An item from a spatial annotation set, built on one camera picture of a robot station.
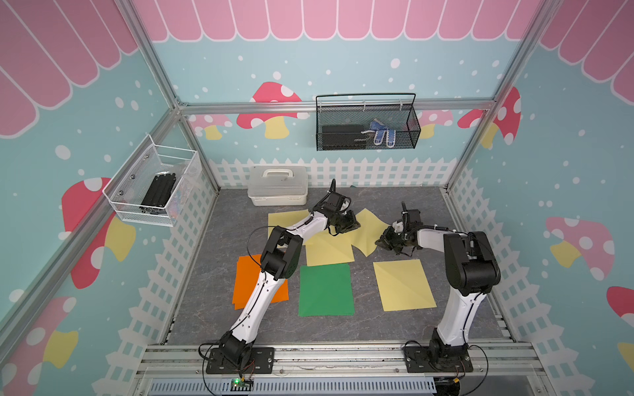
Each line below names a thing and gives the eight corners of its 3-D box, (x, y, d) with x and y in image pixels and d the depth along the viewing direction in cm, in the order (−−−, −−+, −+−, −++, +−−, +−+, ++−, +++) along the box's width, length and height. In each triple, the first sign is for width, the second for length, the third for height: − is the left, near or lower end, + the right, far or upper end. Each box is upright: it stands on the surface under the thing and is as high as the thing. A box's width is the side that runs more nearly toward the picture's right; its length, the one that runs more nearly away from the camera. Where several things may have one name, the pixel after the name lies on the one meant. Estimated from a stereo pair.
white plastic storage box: (250, 208, 116) (243, 188, 105) (256, 186, 125) (249, 166, 115) (306, 208, 116) (304, 188, 105) (307, 186, 125) (306, 166, 115)
